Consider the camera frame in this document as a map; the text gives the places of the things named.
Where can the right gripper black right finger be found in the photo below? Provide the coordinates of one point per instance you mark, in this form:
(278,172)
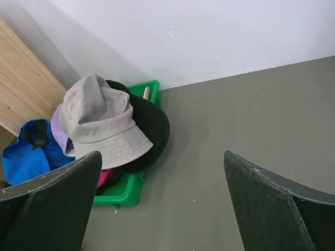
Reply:
(276,213)

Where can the light pink cap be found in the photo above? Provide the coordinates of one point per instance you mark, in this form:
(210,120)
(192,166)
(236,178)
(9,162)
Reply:
(146,93)

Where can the green plastic bin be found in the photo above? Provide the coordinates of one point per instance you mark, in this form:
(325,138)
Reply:
(125,189)

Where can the magenta cap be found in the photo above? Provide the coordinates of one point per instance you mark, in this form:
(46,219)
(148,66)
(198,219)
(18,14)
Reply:
(104,176)

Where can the lavender baseball cap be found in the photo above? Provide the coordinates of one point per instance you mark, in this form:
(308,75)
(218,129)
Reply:
(60,136)

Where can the blue cap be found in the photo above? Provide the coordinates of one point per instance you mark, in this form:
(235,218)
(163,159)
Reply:
(34,153)

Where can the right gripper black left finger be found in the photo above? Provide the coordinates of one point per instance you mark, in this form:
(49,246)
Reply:
(51,211)

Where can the wooden shelf unit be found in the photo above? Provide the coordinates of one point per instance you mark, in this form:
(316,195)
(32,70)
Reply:
(28,89)

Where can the black baseball cap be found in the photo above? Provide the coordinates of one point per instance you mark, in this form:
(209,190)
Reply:
(153,122)

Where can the grey bucket hat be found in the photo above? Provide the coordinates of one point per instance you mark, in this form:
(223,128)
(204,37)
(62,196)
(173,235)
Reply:
(97,117)

